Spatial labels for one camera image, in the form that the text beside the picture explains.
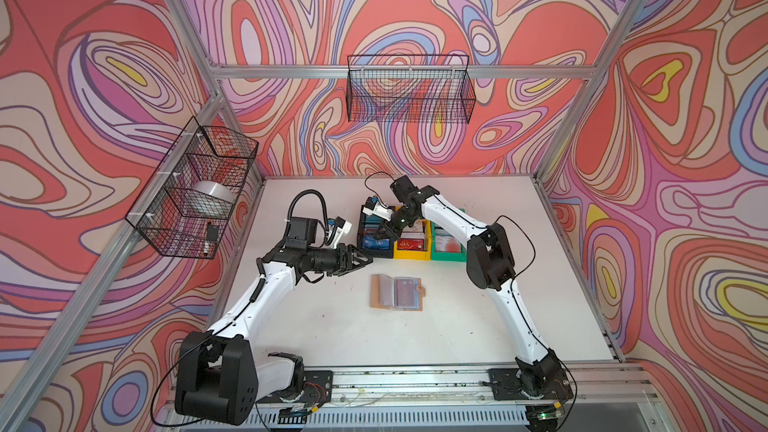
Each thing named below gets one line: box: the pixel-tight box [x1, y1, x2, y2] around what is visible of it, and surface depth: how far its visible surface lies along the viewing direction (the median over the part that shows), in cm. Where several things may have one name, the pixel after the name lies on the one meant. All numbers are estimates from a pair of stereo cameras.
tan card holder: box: [370, 274, 426, 311], surface depth 90 cm
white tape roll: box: [192, 180, 236, 203], surface depth 75 cm
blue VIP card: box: [362, 236, 391, 250], surface depth 97 cm
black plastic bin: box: [357, 204, 395, 259], surface depth 97 cm
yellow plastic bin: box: [394, 217, 432, 261], surface depth 96 cm
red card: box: [397, 238, 425, 250], surface depth 100 cm
